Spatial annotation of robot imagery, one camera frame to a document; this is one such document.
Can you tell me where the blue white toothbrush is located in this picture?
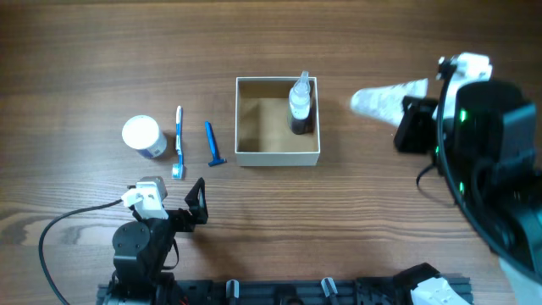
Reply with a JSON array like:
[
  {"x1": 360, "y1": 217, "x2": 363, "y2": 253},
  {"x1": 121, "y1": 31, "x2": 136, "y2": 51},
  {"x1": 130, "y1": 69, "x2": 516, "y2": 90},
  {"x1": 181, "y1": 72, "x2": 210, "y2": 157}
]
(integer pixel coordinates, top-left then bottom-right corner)
[{"x1": 172, "y1": 106, "x2": 184, "y2": 180}]

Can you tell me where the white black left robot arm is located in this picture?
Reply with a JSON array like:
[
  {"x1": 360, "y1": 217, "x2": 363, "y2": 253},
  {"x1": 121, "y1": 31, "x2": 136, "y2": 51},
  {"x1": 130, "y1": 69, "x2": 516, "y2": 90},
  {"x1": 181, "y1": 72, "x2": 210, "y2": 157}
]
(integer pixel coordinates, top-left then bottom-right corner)
[{"x1": 96, "y1": 176, "x2": 208, "y2": 304}]

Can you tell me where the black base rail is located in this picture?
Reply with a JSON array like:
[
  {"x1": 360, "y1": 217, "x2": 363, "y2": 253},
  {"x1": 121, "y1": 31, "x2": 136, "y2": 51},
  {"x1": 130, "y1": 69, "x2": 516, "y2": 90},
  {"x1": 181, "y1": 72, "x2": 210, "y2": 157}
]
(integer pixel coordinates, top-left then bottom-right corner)
[{"x1": 96, "y1": 276, "x2": 472, "y2": 305}]

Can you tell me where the white cotton swab tub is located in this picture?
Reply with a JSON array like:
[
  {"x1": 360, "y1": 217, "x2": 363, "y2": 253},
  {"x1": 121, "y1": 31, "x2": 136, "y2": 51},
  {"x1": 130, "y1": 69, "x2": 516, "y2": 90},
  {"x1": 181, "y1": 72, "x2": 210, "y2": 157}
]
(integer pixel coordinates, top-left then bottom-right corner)
[{"x1": 121, "y1": 115, "x2": 168, "y2": 158}]

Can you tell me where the blue disposable razor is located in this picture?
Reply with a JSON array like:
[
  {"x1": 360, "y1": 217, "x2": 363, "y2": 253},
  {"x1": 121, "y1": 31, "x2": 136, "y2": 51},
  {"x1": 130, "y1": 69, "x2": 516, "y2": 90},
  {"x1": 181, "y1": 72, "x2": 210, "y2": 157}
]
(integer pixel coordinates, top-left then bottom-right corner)
[{"x1": 205, "y1": 121, "x2": 227, "y2": 167}]

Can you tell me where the beige open cardboard box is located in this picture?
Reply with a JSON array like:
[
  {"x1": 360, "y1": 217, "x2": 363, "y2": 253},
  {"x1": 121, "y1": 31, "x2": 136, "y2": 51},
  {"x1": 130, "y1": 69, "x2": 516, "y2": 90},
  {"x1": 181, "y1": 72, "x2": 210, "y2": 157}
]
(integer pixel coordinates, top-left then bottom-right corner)
[{"x1": 235, "y1": 76, "x2": 321, "y2": 167}]

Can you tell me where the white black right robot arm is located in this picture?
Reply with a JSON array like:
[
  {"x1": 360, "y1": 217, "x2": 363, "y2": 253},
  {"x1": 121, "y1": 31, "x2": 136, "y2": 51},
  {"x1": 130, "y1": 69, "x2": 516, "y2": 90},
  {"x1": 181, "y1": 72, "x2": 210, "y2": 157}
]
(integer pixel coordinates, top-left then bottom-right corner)
[{"x1": 394, "y1": 80, "x2": 541, "y2": 304}]

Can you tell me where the white lotion tube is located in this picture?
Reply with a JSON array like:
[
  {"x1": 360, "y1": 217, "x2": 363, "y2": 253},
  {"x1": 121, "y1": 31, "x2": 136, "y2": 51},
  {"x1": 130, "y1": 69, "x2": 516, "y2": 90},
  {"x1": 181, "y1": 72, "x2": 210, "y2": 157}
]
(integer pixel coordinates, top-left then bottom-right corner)
[{"x1": 350, "y1": 79, "x2": 429, "y2": 126}]

